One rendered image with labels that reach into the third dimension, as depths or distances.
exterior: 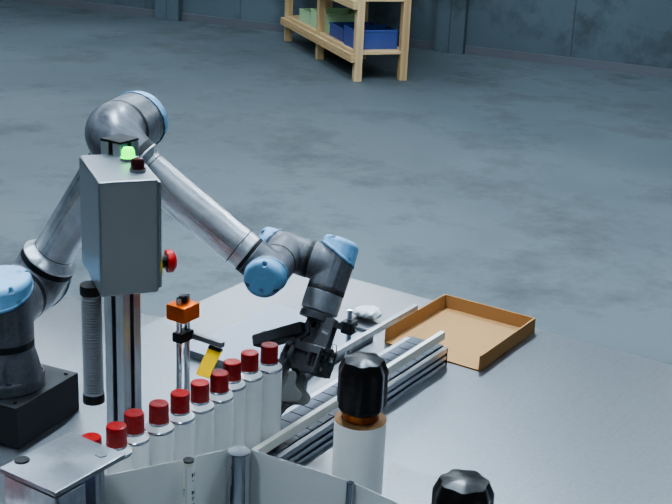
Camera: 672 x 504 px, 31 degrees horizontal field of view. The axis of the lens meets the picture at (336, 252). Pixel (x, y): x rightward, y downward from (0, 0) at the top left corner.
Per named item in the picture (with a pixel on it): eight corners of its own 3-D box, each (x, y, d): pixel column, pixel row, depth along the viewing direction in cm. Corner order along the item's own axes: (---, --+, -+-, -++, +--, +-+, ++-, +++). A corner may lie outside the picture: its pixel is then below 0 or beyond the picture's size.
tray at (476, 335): (479, 371, 278) (481, 356, 277) (384, 343, 292) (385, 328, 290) (534, 332, 302) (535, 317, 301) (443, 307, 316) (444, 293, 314)
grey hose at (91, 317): (94, 407, 200) (90, 289, 193) (78, 401, 202) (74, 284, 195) (109, 400, 203) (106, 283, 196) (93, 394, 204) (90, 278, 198)
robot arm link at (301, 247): (253, 235, 229) (308, 252, 228) (268, 219, 239) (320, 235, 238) (244, 272, 232) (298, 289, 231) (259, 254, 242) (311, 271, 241)
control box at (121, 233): (100, 298, 190) (98, 182, 183) (81, 263, 204) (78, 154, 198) (164, 292, 193) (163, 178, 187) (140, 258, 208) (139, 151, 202)
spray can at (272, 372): (270, 451, 228) (273, 352, 222) (248, 443, 231) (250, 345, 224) (285, 440, 233) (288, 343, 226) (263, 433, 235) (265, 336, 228)
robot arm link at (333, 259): (322, 235, 241) (362, 248, 240) (304, 287, 239) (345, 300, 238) (319, 229, 233) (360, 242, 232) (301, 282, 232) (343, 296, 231)
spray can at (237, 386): (235, 471, 221) (237, 369, 214) (211, 464, 223) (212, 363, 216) (249, 459, 225) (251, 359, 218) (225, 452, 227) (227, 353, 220)
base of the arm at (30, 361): (10, 405, 233) (8, 358, 230) (-49, 388, 240) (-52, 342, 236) (60, 377, 246) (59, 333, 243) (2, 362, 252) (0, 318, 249)
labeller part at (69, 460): (55, 498, 161) (55, 491, 161) (-2, 472, 167) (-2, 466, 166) (125, 458, 172) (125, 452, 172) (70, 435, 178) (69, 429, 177)
